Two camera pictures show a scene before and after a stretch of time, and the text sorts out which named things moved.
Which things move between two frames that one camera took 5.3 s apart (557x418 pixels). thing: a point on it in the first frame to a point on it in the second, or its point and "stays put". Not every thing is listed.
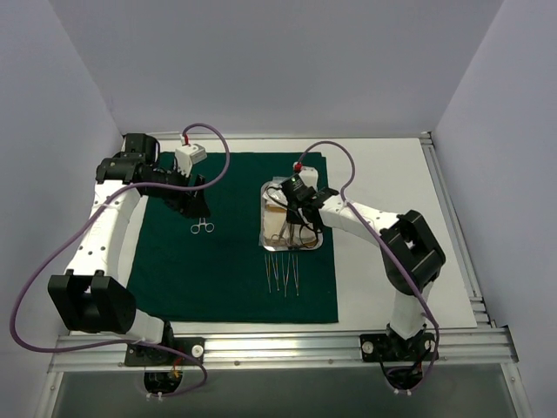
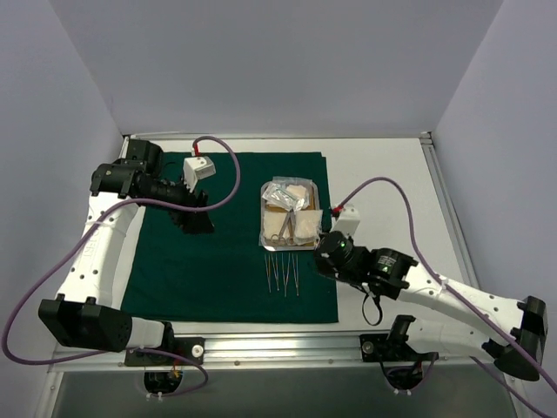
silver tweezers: x=284 y=273 stays put
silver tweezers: x=295 y=268 stays put
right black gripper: x=302 y=209 to x=327 y=252
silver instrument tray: x=276 y=232 stays put
